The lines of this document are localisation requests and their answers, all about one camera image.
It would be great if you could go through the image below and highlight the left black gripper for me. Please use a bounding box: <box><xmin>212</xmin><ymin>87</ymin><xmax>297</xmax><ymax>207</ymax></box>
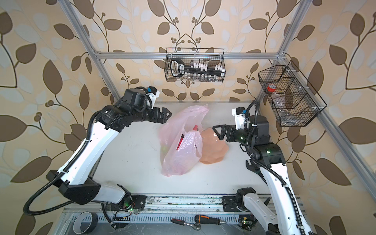
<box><xmin>129</xmin><ymin>106</ymin><xmax>172</xmax><ymax>123</ymax></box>

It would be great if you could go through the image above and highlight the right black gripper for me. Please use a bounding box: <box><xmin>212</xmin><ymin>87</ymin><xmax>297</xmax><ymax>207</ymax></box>
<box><xmin>214</xmin><ymin>124</ymin><xmax>256</xmax><ymax>148</ymax></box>

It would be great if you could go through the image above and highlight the peach scalloped plastic plate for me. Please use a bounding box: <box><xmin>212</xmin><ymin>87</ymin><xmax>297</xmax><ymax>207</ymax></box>
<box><xmin>200</xmin><ymin>128</ymin><xmax>229</xmax><ymax>165</ymax></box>

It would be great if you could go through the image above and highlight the pink plastic bag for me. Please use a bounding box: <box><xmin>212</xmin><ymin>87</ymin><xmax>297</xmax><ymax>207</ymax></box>
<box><xmin>159</xmin><ymin>105</ymin><xmax>209</xmax><ymax>177</ymax></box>

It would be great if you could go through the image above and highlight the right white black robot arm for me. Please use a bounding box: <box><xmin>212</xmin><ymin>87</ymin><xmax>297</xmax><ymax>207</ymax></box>
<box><xmin>212</xmin><ymin>116</ymin><xmax>314</xmax><ymax>235</ymax></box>

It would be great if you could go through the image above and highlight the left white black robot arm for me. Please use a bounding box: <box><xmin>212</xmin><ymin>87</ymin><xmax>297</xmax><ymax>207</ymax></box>
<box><xmin>23</xmin><ymin>86</ymin><xmax>172</xmax><ymax>216</ymax></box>

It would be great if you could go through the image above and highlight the black adjustable wrench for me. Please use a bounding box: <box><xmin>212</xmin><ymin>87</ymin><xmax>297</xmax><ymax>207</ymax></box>
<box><xmin>245</xmin><ymin>160</ymin><xmax>266</xmax><ymax>183</ymax></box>

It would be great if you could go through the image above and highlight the black socket holder tool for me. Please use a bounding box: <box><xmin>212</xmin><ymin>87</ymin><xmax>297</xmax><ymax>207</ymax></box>
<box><xmin>169</xmin><ymin>58</ymin><xmax>226</xmax><ymax>78</ymax></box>

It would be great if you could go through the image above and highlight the clear bottle red cap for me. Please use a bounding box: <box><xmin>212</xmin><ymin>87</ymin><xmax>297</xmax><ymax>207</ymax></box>
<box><xmin>267</xmin><ymin>83</ymin><xmax>285</xmax><ymax>103</ymax></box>

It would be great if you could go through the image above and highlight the orange black screwdriver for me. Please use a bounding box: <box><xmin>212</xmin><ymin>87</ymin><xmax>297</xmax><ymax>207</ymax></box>
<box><xmin>194</xmin><ymin>214</ymin><xmax>227</xmax><ymax>225</ymax></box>

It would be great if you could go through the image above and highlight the red black ratchet wrench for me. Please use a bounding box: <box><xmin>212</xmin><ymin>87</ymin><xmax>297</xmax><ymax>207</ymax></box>
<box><xmin>171</xmin><ymin>218</ymin><xmax>201</xmax><ymax>231</ymax></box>

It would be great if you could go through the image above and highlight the black tape roll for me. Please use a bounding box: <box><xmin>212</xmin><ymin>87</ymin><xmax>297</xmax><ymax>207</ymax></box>
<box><xmin>72</xmin><ymin>211</ymin><xmax>99</xmax><ymax>235</ymax></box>

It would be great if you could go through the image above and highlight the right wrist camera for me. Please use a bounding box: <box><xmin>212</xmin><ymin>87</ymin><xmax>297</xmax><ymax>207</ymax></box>
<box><xmin>232</xmin><ymin>107</ymin><xmax>246</xmax><ymax>130</ymax></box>

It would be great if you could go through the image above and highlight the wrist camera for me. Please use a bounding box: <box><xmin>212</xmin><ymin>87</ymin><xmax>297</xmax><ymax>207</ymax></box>
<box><xmin>232</xmin><ymin>107</ymin><xmax>246</xmax><ymax>130</ymax></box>
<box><xmin>146</xmin><ymin>86</ymin><xmax>160</xmax><ymax>102</ymax></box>

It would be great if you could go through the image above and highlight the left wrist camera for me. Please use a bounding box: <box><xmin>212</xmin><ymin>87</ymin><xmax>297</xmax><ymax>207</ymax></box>
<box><xmin>146</xmin><ymin>86</ymin><xmax>160</xmax><ymax>102</ymax></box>

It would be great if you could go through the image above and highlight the black wire basket centre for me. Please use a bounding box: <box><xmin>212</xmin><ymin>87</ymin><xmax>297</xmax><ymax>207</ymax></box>
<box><xmin>164</xmin><ymin>47</ymin><xmax>226</xmax><ymax>83</ymax></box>

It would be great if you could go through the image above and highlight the black wire basket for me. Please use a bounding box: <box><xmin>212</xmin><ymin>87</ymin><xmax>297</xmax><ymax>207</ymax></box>
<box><xmin>164</xmin><ymin>47</ymin><xmax>226</xmax><ymax>83</ymax></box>
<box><xmin>258</xmin><ymin>61</ymin><xmax>327</xmax><ymax>127</ymax></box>

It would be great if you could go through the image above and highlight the black wire basket right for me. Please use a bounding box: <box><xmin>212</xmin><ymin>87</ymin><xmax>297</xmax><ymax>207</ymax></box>
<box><xmin>258</xmin><ymin>61</ymin><xmax>327</xmax><ymax>127</ymax></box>

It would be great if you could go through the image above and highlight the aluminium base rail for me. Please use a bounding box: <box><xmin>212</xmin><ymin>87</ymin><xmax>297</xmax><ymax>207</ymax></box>
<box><xmin>61</xmin><ymin>193</ymin><xmax>306</xmax><ymax>224</ymax></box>

